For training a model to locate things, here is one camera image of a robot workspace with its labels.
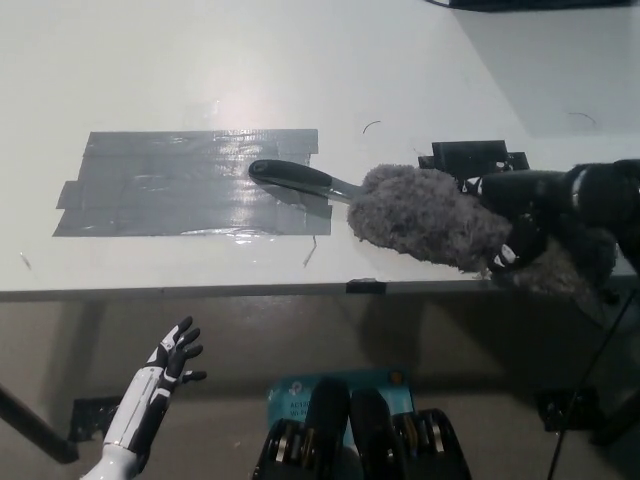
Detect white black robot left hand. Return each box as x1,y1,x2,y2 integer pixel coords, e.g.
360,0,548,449
101,314,209,460

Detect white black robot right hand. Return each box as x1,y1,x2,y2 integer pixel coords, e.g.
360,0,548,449
461,168,577,275

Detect grey fluffy duster black handle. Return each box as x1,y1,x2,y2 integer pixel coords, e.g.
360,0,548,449
248,158,620,315

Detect black tape square marker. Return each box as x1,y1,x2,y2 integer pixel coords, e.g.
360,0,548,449
417,140,531,182

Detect black metal table leg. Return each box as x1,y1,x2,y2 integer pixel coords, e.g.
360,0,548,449
0,383,80,464

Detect grey duct tape patch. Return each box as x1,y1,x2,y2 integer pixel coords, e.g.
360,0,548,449
51,128,334,239

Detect thin black cable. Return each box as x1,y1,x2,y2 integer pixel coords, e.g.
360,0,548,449
548,292,634,480

